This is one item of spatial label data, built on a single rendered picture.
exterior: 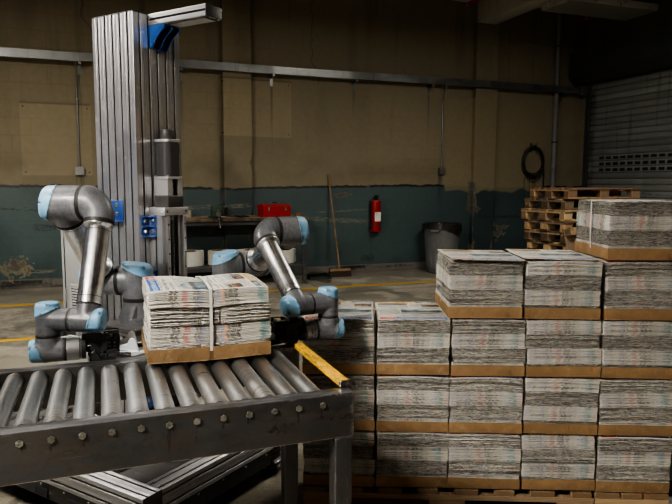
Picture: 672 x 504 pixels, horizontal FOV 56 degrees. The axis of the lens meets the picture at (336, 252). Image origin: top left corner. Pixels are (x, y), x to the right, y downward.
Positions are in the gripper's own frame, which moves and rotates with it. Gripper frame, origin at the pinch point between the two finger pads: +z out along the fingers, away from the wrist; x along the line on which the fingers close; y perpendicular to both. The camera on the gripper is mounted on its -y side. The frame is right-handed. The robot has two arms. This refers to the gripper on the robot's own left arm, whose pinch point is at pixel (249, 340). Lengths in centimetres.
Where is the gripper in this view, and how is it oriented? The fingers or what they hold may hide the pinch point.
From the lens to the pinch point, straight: 227.6
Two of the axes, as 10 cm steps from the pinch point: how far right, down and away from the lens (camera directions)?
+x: 3.6, 1.2, -9.3
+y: 0.1, -9.9, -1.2
